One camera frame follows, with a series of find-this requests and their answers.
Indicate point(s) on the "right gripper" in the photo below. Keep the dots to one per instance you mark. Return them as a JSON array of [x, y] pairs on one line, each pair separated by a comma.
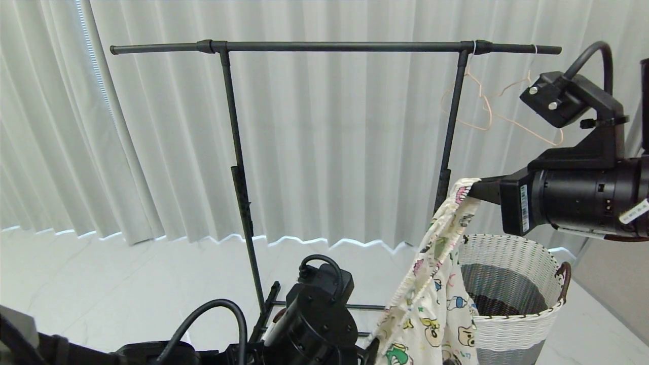
[[573, 203]]

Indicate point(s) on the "pink clothes hanger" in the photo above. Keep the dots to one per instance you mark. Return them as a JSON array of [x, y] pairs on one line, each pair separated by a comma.
[[490, 115], [527, 132]]

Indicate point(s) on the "cream printed garment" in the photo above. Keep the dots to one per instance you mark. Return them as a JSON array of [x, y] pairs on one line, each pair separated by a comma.
[[436, 314]]

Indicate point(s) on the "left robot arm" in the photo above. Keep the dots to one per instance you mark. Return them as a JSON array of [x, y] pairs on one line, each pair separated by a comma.
[[314, 329]]

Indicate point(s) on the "white laundry basket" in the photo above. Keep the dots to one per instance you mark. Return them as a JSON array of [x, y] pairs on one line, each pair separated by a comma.
[[507, 251]]

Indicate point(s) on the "black clothes rack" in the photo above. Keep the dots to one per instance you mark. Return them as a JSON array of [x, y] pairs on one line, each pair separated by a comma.
[[324, 46]]

